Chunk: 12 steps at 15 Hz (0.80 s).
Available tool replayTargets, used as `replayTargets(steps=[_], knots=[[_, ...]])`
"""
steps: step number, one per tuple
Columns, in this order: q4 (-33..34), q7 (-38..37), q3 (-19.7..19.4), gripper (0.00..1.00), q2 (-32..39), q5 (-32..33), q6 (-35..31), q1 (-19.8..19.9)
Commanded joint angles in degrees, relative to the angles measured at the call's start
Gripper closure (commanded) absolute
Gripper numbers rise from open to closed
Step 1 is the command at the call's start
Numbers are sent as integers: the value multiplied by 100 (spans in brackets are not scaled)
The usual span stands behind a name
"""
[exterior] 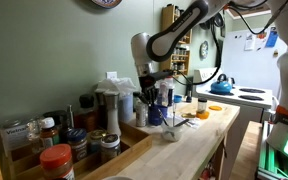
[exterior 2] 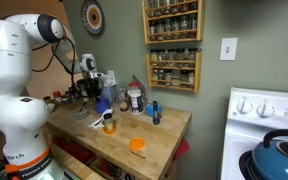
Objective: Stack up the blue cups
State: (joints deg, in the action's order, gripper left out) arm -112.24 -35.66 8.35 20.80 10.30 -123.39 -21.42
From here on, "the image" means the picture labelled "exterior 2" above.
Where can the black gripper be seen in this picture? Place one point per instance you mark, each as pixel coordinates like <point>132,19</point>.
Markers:
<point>89,86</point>

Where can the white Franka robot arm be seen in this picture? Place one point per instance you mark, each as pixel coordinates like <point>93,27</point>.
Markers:
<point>17,120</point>

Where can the blue tissue box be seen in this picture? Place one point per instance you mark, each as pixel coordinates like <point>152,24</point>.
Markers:
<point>108,90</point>

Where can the blue plastic cup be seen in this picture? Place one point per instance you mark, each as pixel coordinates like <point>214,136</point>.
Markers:
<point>102,109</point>

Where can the clear glass bowl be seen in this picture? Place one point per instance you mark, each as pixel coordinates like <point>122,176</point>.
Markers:
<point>79,114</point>

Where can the white garlic press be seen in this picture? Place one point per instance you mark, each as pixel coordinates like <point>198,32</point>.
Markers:
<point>97,121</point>

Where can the clear glass jar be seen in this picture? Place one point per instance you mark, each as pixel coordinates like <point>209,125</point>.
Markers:
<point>122,100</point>

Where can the small glass jar black lid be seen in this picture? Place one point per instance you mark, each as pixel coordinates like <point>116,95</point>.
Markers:
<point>108,121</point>

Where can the red lidded jar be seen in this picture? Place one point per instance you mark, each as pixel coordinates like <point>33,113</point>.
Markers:
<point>133,85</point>

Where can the white canister black lid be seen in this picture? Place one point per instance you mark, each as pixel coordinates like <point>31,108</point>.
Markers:
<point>136,101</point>

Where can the red lidded spice bottle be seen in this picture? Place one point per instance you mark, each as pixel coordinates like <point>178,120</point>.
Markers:
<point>56,96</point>

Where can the dark lidded spice bottle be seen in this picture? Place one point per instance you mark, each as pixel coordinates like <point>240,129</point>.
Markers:
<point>47,99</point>

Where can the light blue plastic bowl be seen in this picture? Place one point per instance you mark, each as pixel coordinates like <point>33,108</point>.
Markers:
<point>149,110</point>

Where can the wooden kitchen cart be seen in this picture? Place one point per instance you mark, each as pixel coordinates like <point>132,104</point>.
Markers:
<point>100,151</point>

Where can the glass spice jar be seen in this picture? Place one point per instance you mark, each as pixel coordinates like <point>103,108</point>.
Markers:
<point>162,56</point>
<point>160,30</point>
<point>192,56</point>
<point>192,24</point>
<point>180,56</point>
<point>175,27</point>
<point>184,78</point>
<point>153,30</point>
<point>191,78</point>
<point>157,6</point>
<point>168,77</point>
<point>184,4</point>
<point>184,26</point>
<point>171,56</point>
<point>168,28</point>
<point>174,5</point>
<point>155,76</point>
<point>161,76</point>
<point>150,7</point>
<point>165,6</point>
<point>154,56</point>
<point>193,4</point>

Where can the red cloth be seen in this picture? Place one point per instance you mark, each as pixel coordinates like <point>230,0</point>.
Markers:
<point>182,148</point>

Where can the wooden spice rack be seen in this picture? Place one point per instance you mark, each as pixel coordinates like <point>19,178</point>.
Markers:
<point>199,20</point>
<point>196,71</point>

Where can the white stove knob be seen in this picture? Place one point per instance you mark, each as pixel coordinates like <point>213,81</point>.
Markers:
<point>265,109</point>
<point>244,106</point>

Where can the white stove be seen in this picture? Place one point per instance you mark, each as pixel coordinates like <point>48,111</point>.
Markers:
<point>244,140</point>

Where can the black stove burner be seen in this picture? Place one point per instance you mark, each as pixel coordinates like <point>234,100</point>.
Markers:
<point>245,165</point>

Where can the decorative wall plate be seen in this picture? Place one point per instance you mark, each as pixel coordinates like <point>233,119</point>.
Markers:
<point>92,16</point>

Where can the white light switch plate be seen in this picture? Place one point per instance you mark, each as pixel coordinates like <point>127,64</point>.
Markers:
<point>228,48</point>

